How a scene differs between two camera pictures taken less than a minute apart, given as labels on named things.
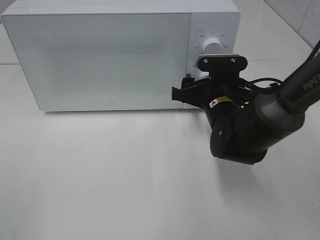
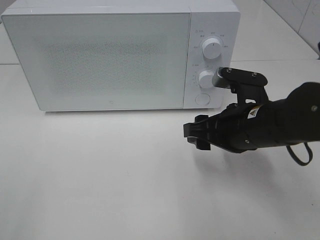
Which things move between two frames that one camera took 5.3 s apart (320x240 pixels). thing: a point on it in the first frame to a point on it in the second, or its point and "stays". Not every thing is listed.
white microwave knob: (212, 46) stays
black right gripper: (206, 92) to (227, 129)
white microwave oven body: (82, 55) stays
